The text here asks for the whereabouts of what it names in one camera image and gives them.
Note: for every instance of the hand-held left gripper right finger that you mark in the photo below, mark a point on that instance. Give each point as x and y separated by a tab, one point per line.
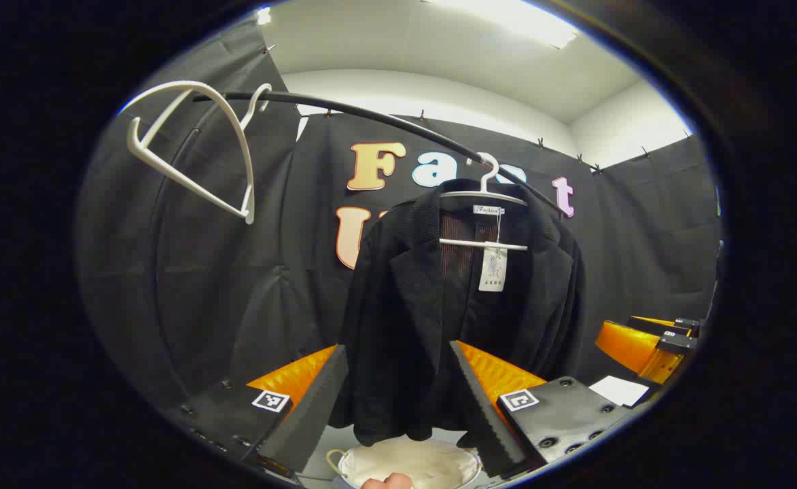
483	421

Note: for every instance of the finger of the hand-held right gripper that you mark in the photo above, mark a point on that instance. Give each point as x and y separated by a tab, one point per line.
626	343
683	324

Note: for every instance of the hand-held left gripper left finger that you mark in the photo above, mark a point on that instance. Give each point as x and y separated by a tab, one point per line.
310	414

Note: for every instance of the white laundry hamper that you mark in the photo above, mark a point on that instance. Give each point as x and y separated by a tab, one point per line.
418	462

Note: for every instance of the black jacket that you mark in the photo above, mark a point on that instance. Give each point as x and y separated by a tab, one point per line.
405	326

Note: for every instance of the white plastic clothes hanger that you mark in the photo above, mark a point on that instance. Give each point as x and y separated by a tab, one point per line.
249	212
466	242

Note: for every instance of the white flat sheet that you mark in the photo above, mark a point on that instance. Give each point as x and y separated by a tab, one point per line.
619	391

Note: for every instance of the black backdrop cloth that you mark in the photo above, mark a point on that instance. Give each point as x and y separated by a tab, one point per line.
269	258

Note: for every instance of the small ceiling light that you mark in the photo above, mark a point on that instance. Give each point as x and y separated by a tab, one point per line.
263	15

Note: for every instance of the black clothes rack rail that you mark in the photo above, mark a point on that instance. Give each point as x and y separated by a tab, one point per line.
371	117

